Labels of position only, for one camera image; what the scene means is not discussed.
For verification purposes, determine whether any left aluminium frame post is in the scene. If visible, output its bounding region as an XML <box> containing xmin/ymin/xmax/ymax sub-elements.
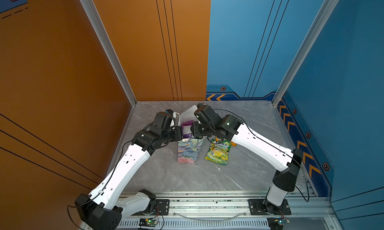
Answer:
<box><xmin>79</xmin><ymin>0</ymin><xmax>137</xmax><ymax>107</ymax></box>

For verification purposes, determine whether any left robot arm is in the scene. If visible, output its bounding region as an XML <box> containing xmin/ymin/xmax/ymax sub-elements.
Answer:
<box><xmin>75</xmin><ymin>110</ymin><xmax>182</xmax><ymax>230</ymax></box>

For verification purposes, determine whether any floral white paper bag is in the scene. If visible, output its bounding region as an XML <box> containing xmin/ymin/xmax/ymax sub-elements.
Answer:
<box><xmin>178</xmin><ymin>105</ymin><xmax>205</xmax><ymax>164</ymax></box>

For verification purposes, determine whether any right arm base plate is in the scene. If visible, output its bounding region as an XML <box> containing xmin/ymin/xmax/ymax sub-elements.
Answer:
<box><xmin>248</xmin><ymin>199</ymin><xmax>292</xmax><ymax>216</ymax></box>

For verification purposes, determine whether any purple white snack bag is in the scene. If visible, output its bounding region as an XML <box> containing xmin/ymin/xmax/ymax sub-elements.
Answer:
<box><xmin>181</xmin><ymin>120</ymin><xmax>194</xmax><ymax>139</ymax></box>

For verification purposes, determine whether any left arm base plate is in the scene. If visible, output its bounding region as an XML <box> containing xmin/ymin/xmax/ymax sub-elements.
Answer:
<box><xmin>133</xmin><ymin>199</ymin><xmax>170</xmax><ymax>216</ymax></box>

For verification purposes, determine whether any right green circuit board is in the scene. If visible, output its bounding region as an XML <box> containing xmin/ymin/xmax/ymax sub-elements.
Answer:
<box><xmin>275</xmin><ymin>219</ymin><xmax>290</xmax><ymax>229</ymax></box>

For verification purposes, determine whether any right aluminium frame post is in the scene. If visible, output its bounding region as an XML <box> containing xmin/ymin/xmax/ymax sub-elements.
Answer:
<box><xmin>272</xmin><ymin>0</ymin><xmax>339</xmax><ymax>108</ymax></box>

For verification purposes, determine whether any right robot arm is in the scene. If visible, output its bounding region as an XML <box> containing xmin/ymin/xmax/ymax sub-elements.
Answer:
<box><xmin>191</xmin><ymin>104</ymin><xmax>303</xmax><ymax>215</ymax></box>

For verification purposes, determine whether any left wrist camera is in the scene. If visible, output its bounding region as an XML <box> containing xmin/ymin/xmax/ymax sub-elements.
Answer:
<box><xmin>166</xmin><ymin>109</ymin><xmax>180</xmax><ymax>127</ymax></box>

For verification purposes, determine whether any green circuit board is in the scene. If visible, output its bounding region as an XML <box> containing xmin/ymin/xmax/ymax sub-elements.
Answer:
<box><xmin>139</xmin><ymin>219</ymin><xmax>159</xmax><ymax>229</ymax></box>
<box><xmin>275</xmin><ymin>219</ymin><xmax>290</xmax><ymax>229</ymax></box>

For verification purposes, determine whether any yellow green candy bag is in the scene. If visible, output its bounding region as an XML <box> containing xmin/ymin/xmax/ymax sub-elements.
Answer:
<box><xmin>205</xmin><ymin>138</ymin><xmax>233</xmax><ymax>166</ymax></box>

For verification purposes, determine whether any aluminium front rail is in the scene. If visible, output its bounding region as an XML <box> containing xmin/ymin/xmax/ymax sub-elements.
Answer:
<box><xmin>117</xmin><ymin>191</ymin><xmax>343</xmax><ymax>230</ymax></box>

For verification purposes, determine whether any aluminium frame post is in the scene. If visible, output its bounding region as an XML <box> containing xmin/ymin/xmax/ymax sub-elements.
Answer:
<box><xmin>79</xmin><ymin>0</ymin><xmax>137</xmax><ymax>107</ymax></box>
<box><xmin>272</xmin><ymin>0</ymin><xmax>339</xmax><ymax>108</ymax></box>

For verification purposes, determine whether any left green circuit board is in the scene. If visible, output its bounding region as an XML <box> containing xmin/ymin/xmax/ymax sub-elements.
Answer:
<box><xmin>139</xmin><ymin>219</ymin><xmax>159</xmax><ymax>229</ymax></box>

